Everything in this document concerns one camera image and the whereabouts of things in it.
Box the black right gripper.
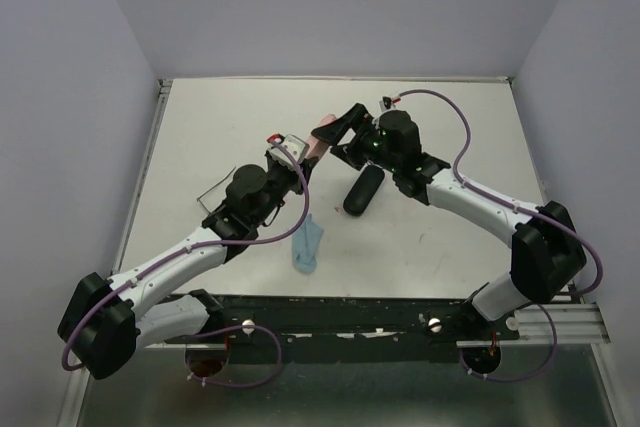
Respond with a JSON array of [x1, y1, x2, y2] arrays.
[[312, 103, 400, 174]]

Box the pink glasses case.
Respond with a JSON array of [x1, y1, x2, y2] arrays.
[[304, 113, 337, 163]]

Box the thin wire-frame glasses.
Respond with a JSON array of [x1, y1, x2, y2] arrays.
[[195, 166, 237, 216]]

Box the black glasses case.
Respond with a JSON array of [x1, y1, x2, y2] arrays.
[[342, 165, 385, 217]]

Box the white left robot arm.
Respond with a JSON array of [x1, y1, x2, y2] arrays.
[[57, 104, 372, 380]]

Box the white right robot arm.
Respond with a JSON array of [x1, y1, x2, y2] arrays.
[[312, 104, 586, 339]]

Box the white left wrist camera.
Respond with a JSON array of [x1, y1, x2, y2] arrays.
[[266, 134, 310, 170]]

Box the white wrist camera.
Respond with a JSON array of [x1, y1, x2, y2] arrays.
[[266, 134, 310, 170], [379, 96, 401, 114]]

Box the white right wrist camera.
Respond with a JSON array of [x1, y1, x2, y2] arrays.
[[379, 96, 401, 114]]

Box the aluminium table frame rail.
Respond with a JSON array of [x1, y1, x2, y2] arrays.
[[110, 79, 173, 275]]

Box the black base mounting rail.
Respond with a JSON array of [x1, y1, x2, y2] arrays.
[[168, 295, 519, 365]]

